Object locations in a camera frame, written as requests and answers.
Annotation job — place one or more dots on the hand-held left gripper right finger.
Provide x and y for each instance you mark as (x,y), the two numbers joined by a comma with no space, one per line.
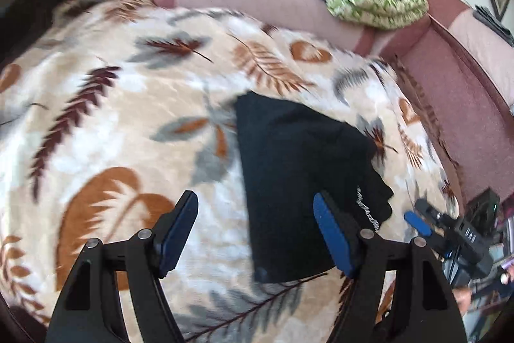
(333,238)

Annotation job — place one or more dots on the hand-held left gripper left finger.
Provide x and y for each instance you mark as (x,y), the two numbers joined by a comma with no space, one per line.
(176,242)

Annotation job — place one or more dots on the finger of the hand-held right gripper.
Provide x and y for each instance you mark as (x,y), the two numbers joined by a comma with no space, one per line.
(417,223)
(429,211)

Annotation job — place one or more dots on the black pants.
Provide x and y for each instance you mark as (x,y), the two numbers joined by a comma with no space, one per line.
(297,174)

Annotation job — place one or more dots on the leaf print fleece blanket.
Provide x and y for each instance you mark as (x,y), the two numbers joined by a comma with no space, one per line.
(120,106)

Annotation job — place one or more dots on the dark striped cloth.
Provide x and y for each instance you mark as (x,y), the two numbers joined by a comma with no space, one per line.
(494,23)

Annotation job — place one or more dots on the dark jacket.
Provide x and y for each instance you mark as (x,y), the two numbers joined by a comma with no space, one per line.
(32,5)

